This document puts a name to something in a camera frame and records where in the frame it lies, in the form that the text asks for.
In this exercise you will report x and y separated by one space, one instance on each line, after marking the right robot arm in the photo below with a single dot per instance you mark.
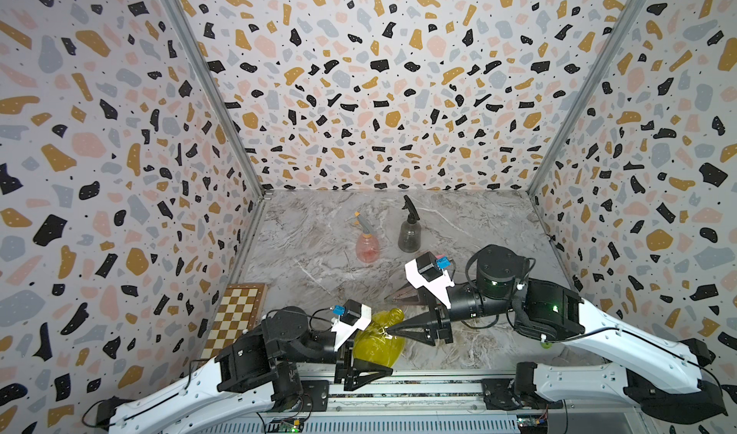
666 380

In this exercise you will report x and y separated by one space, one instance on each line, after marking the black spray nozzle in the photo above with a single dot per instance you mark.
412 217

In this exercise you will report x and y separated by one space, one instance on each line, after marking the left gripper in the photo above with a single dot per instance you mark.
349 369

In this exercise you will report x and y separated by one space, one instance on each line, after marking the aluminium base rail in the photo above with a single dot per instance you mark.
424 403

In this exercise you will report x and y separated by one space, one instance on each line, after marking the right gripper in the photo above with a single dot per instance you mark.
439 320

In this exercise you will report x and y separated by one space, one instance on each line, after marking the yellow spray bottle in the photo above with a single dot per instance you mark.
375 344

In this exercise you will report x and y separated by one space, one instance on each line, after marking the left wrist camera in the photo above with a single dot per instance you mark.
349 318

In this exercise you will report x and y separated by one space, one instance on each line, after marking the wooden chessboard box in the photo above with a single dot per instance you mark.
238 312

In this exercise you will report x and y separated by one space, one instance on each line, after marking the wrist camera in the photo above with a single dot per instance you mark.
349 318
431 273

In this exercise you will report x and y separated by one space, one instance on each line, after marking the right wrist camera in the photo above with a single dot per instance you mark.
431 273

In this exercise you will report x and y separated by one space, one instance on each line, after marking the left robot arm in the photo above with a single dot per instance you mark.
258 372

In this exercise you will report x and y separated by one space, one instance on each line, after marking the orange grey spray nozzle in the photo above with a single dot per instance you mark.
366 227

